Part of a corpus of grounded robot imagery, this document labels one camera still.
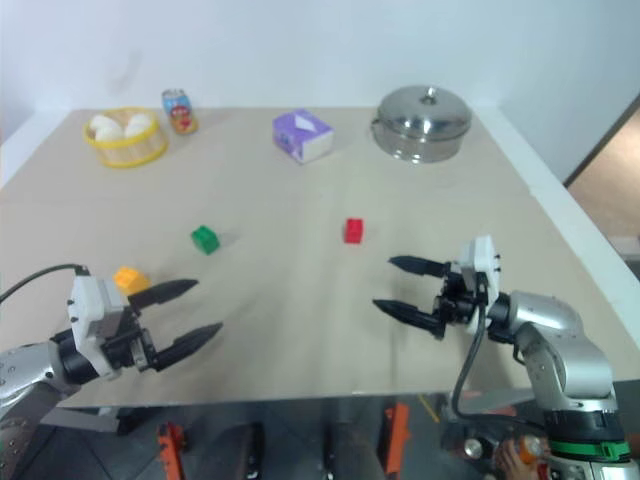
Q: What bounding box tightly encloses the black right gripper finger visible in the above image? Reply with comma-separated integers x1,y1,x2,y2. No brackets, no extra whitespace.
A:
371,297,447,342
387,255,452,280

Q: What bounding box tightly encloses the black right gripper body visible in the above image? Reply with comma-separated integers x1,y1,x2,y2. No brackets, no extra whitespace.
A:
432,260,490,327

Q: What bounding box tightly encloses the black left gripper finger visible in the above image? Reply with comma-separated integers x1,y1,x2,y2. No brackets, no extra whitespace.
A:
127,278,200,311
149,322,225,373

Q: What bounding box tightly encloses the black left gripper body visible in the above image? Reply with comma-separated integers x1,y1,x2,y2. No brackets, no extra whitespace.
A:
101,303,157,374

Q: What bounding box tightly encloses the yellow toy block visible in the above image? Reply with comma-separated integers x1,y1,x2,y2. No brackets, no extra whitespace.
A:
112,266,152,297

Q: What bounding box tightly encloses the green toy block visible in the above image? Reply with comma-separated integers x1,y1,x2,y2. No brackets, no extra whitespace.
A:
190,224,221,257

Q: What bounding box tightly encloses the red toy block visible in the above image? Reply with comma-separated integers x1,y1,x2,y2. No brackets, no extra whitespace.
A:
342,217,366,246

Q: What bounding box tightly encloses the orange black clamp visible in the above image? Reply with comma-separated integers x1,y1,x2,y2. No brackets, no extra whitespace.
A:
382,402,412,477
156,421,192,480

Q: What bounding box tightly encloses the beige table cover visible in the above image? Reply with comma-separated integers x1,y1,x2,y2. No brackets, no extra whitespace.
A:
0,106,640,407

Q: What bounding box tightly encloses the yellow bamboo steamer basket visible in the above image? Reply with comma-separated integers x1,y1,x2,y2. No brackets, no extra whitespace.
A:
82,106,170,170

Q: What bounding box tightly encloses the stainless steel pot lid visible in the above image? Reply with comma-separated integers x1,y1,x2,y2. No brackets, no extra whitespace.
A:
376,85,474,144

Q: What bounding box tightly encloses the orange drink bottle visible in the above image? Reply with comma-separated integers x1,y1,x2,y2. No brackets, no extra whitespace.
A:
517,435,547,463

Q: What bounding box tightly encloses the white steamed bun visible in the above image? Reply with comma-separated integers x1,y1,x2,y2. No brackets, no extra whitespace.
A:
123,113,152,139
89,115,126,143

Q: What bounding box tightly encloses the purple tissue box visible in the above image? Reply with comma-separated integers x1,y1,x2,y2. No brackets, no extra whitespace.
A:
271,107,336,166

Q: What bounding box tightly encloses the printed drink can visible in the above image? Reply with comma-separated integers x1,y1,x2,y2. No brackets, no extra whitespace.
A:
160,88,199,136

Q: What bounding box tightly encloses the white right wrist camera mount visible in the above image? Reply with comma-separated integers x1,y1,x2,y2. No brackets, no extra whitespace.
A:
458,235,502,334

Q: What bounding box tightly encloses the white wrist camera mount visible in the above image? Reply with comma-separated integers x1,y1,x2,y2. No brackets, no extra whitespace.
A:
458,235,502,334
67,273,126,379

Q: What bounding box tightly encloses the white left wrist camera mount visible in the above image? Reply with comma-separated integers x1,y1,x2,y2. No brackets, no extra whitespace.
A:
67,273,126,379

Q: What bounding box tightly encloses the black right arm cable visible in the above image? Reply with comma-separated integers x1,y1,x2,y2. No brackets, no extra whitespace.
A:
450,279,551,432

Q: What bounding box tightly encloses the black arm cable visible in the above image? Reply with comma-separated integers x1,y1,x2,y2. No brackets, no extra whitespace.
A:
0,263,92,304
450,279,551,432

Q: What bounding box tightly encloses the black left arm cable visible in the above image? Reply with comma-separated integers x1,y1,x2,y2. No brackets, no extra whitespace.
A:
0,263,92,304

